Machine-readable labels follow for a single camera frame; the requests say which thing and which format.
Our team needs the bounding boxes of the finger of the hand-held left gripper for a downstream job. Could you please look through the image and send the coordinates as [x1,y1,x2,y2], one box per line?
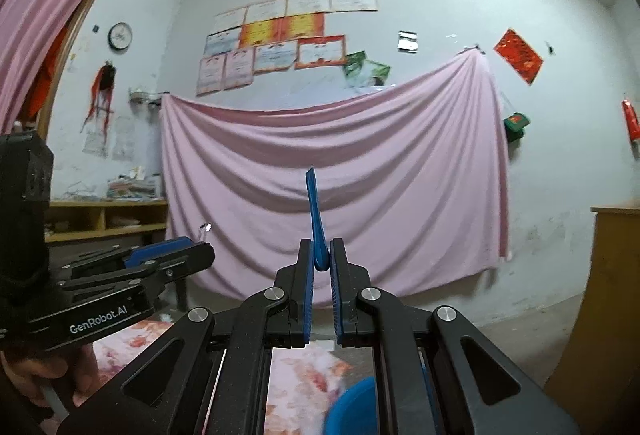
[62,237,202,280]
[57,242,217,312]

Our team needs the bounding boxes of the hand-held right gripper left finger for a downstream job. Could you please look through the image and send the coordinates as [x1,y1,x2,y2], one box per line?
[56,237,317,435]

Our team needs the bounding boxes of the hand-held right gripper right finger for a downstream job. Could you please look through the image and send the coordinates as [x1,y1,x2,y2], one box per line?
[330,237,583,435]

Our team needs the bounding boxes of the blue snack packet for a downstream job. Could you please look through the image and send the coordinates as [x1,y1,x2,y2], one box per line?
[304,167,332,272]

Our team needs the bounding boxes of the blue plastic bowl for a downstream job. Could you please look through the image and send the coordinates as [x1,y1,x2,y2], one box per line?
[322,376,377,435]

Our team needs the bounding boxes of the person's left hand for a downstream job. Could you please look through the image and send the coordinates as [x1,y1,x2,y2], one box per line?
[0,342,99,421]

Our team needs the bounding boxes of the wooden shelf desk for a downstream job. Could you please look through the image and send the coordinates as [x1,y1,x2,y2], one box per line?
[44,199,188,311]

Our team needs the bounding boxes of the stack of papers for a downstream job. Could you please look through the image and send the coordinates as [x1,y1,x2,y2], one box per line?
[106,167,163,202]

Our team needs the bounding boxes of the pink floral blanket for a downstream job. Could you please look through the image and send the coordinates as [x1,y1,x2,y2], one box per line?
[92,317,376,435]

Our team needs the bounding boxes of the orange cloth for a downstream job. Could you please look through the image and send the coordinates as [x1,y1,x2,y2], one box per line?
[27,22,68,120]

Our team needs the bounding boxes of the pink hanging sheet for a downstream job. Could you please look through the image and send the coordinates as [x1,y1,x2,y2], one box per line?
[160,49,513,313]

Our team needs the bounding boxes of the pink curtain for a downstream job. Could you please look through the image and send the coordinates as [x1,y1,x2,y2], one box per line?
[0,0,163,136]

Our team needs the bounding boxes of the green photo print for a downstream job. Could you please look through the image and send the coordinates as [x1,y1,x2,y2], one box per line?
[344,51,368,78]
[357,60,392,88]

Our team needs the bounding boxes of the green hanging pouch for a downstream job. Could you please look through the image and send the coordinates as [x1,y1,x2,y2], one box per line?
[502,113,531,143]

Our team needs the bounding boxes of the wooden cabinet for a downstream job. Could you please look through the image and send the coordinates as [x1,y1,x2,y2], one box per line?
[542,204,640,435]

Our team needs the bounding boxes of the red hanging packet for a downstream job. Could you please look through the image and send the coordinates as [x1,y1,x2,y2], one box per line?
[621,99,640,143]

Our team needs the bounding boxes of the white paper wall sheet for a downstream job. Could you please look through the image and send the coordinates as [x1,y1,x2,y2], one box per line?
[82,115,110,159]

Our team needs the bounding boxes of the small wall shelf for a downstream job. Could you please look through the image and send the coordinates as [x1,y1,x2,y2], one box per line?
[127,87,166,108]

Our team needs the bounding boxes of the red tassel wall ornament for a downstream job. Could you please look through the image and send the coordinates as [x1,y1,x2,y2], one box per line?
[81,61,118,133]

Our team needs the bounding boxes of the round wall clock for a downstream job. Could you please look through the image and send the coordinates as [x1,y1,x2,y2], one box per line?
[108,22,134,52]

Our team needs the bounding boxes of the group of wall certificates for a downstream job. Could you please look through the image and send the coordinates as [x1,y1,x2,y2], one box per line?
[196,0,379,96]

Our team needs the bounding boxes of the red paper wall poster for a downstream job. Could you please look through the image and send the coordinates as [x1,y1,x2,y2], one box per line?
[493,28,544,86]

